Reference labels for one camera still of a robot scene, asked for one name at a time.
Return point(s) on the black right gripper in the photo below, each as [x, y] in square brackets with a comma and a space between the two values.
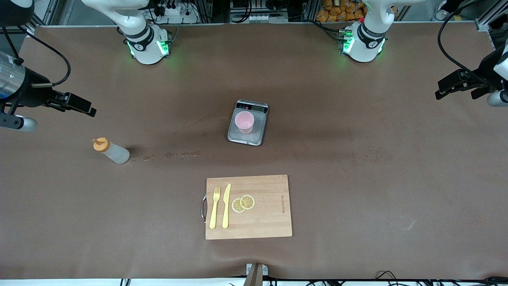
[32, 92]

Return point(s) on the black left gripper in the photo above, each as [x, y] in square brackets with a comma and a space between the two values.
[485, 74]

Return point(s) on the squeeze bottle with orange cap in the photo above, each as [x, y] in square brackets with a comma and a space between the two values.
[115, 153]

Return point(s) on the pink plastic cup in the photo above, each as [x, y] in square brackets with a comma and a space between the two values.
[244, 122]

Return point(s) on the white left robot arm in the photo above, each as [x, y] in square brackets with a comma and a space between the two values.
[371, 35]

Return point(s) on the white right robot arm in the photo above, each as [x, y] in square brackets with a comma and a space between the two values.
[139, 35]

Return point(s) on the white power strip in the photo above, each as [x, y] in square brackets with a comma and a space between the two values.
[174, 12]

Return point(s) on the orange packets pile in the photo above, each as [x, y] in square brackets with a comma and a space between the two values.
[337, 12]

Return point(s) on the yellow plastic fork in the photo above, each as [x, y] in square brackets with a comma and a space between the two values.
[214, 210]

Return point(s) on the yellow plastic knife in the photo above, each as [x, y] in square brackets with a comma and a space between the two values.
[226, 210]

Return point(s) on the silver kitchen scale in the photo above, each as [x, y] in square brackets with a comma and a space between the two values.
[258, 129]

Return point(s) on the lemon slice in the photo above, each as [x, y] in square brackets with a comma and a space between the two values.
[248, 201]
[237, 206]

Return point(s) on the white socket bar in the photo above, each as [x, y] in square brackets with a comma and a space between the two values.
[258, 18]

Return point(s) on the wooden cutting board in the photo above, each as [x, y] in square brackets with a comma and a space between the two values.
[266, 218]

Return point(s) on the metal table clamp bracket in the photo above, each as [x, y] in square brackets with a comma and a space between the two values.
[256, 274]

